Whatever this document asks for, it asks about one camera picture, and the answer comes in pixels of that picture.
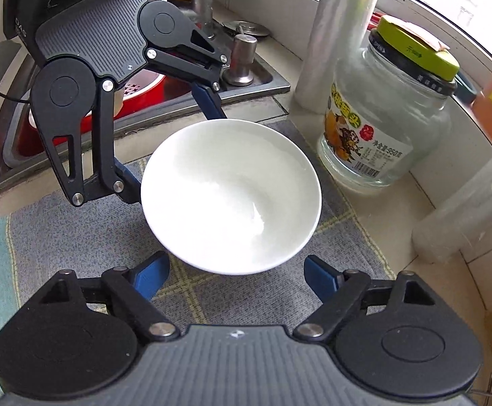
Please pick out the plastic wrap roll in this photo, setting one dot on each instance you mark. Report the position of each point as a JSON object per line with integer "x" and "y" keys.
{"x": 339, "y": 42}
{"x": 465, "y": 203}

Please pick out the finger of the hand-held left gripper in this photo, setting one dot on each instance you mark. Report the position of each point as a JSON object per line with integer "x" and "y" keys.
{"x": 127, "y": 184}
{"x": 207, "y": 101}

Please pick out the blue dish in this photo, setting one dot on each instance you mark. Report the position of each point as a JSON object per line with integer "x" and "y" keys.
{"x": 465, "y": 89}

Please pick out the metal sink stopper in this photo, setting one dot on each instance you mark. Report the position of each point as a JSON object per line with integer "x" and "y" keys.
{"x": 250, "y": 28}

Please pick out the glass jar with green lid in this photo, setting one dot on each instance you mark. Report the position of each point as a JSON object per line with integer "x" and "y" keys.
{"x": 381, "y": 127}

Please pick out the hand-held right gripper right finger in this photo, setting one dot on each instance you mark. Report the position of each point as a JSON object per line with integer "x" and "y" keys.
{"x": 320, "y": 277}

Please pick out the red and white drain basket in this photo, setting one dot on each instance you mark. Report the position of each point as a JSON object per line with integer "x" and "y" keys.
{"x": 148, "y": 89}

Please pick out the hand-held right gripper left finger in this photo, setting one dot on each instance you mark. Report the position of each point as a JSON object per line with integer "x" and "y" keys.
{"x": 150, "y": 275}

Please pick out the grey and teal checked towel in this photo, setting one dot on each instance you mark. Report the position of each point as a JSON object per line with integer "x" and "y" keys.
{"x": 81, "y": 237}

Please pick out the white bowl with pink flowers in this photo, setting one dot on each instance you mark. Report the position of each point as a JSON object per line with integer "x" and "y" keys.
{"x": 229, "y": 194}

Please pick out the stainless steel sink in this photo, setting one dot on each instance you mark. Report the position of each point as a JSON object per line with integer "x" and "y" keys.
{"x": 161, "y": 112}

